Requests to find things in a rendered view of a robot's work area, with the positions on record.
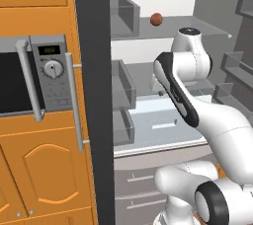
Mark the grey freezer drawer front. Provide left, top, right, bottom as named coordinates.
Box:
left=115, top=165, right=172, bottom=201
left=115, top=196, right=170, bottom=225

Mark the silver freezer drawer handle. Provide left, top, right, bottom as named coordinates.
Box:
left=126, top=174, right=155, bottom=184
left=126, top=198, right=167, bottom=210

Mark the glass fridge shelf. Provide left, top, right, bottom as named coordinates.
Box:
left=111, top=15, right=233, bottom=41

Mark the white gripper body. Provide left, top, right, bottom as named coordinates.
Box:
left=149, top=73, right=166, bottom=98

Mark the light grey fridge door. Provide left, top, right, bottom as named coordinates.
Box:
left=193, top=0, right=253, bottom=128

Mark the red apple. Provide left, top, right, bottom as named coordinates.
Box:
left=149, top=12, right=164, bottom=27

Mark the grey built-in microwave oven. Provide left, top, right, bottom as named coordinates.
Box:
left=0, top=35, right=75, bottom=118

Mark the orange arched cupboard door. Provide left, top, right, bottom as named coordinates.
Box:
left=0, top=148, right=22, bottom=225
left=1, top=126, right=97, bottom=219

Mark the grey fridge door handle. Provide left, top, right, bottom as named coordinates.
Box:
left=64, top=51, right=91, bottom=153

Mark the dark grey fridge door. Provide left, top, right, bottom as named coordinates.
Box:
left=71, top=0, right=117, bottom=225

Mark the grey microwave door handle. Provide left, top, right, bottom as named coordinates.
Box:
left=14, top=38, right=46, bottom=122

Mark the grey fridge door bin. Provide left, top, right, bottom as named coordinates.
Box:
left=219, top=50, right=253, bottom=89
left=211, top=82, right=253, bottom=115
left=234, top=0, right=253, bottom=19
left=110, top=0, right=141, bottom=38
left=113, top=108, right=136, bottom=147
left=111, top=58, right=138, bottom=111

